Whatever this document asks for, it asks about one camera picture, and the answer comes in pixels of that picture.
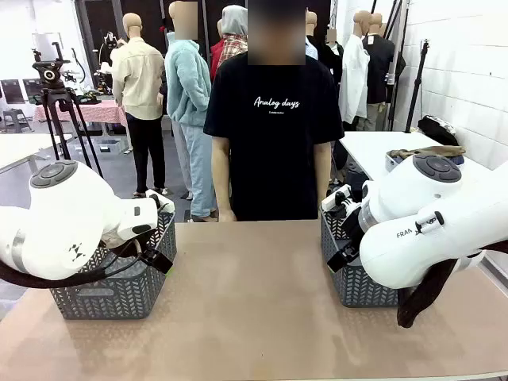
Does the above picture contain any mannequin in black shirt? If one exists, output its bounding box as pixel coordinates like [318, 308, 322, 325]
[363, 12, 407, 132]

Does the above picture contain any black sleeved left arm cable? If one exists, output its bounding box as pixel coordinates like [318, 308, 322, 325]
[0, 237, 144, 290]

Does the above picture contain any black sleeved arm cable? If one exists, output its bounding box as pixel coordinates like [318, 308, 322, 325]
[0, 237, 144, 290]
[396, 240, 508, 329]

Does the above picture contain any white table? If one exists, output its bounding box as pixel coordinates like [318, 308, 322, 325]
[0, 133, 75, 174]
[339, 130, 495, 182]

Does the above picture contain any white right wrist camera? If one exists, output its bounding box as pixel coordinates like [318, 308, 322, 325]
[321, 183, 364, 217]

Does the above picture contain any mannequin in white shirt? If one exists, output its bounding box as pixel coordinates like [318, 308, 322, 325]
[338, 10, 372, 132]

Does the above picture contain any person in black t-shirt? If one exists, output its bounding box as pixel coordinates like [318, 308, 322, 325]
[203, 0, 345, 222]

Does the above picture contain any mannequin in cream shirt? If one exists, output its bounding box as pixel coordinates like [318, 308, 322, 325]
[110, 12, 167, 198]

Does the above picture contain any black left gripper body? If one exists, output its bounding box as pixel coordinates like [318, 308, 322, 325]
[133, 226, 160, 256]

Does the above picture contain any dark flat panel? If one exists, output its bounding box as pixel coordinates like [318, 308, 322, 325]
[22, 78, 43, 102]
[0, 79, 26, 106]

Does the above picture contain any table with pink cloth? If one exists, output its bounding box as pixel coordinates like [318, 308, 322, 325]
[33, 98, 129, 128]

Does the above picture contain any grey stool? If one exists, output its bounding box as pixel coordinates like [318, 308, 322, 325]
[2, 109, 33, 134]

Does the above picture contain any brown garment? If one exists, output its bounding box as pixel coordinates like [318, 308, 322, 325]
[387, 144, 468, 162]

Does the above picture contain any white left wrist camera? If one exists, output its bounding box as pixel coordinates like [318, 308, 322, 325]
[144, 189, 176, 214]

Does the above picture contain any black bag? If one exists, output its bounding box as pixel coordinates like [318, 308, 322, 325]
[417, 114, 461, 147]

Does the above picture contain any black sleeved right arm cable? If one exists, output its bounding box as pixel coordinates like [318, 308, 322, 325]
[396, 240, 508, 329]

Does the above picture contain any mannequin in light blue fleece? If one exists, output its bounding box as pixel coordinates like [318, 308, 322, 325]
[164, 0, 218, 223]

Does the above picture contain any person's left forearm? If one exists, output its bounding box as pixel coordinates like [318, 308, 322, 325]
[314, 158, 333, 210]

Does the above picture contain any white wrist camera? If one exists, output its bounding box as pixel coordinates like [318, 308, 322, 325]
[144, 189, 176, 214]
[321, 183, 364, 217]

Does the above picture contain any mannequin in red top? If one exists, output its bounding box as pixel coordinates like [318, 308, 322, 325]
[210, 18, 225, 83]

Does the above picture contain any black light stand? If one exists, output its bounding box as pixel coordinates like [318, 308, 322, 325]
[404, 38, 432, 134]

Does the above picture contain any grey plastic lattice basket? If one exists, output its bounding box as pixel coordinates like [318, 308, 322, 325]
[319, 206, 400, 309]
[49, 210, 178, 321]

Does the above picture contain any black camera tripod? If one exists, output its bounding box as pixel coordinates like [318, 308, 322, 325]
[31, 41, 105, 179]

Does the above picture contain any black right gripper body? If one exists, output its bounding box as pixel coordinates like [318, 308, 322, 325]
[340, 210, 364, 249]

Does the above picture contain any mannequin in plaid shirt, hood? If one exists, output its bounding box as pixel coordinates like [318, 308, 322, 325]
[216, 4, 249, 73]

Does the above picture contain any mannequin in pale blue shirt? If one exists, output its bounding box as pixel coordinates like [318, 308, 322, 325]
[304, 10, 320, 61]

